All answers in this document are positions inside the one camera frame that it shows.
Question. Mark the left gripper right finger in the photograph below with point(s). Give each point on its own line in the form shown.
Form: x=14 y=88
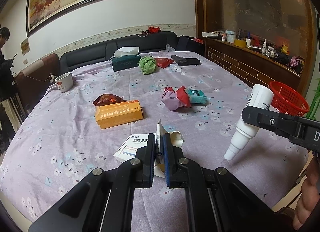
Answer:
x=216 y=199

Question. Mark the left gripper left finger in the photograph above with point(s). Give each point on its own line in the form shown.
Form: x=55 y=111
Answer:
x=102 y=200

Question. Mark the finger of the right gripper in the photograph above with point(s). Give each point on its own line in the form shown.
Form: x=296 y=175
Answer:
x=279 y=123

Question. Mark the white spray bottle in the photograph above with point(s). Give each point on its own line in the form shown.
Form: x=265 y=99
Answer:
x=260 y=98

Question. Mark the orange medicine box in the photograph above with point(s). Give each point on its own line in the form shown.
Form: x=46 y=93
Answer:
x=118 y=114

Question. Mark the teal tissue pack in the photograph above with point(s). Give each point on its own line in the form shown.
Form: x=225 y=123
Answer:
x=196 y=96

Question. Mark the dark red foil wrapper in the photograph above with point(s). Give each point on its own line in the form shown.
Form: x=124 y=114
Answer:
x=107 y=99

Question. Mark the red pink wrapper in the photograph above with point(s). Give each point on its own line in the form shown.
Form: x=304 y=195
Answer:
x=175 y=99

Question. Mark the operator right hand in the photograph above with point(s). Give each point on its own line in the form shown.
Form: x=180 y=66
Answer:
x=309 y=196

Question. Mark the red plastic basket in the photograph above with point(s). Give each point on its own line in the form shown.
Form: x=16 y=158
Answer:
x=288 y=101

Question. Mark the wooden counter shelf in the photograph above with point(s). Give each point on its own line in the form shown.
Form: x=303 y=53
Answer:
x=250 y=67

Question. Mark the floral purple tablecloth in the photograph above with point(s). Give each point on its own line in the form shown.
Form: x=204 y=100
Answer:
x=60 y=142

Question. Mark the black toy pistol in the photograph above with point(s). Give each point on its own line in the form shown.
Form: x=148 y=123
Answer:
x=185 y=61

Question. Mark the white red mug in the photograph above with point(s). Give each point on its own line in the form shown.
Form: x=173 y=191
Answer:
x=64 y=82

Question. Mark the red pouch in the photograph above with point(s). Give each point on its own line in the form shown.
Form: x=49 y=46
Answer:
x=163 y=62

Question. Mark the green towel ball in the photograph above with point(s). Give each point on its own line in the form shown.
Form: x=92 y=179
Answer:
x=147 y=65

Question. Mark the green tissue box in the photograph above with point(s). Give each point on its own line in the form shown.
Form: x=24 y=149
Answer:
x=125 y=58

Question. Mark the black sofa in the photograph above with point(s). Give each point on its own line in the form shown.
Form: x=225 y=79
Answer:
x=103 y=51

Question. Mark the standing person dark jacket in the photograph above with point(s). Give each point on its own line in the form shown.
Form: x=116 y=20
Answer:
x=11 y=114

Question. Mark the red cloth on sofa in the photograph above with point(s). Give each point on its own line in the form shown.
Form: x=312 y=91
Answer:
x=153 y=30

